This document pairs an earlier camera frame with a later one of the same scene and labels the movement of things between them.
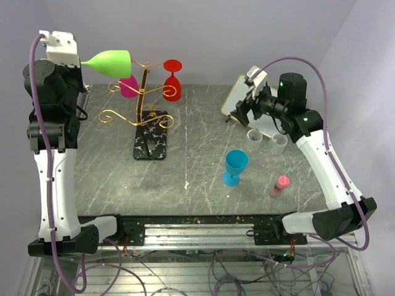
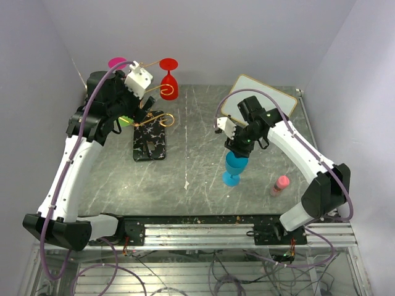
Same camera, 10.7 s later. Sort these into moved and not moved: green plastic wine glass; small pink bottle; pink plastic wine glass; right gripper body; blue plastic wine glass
Moved: green plastic wine glass; right gripper body; pink plastic wine glass
Not moved: small pink bottle; blue plastic wine glass
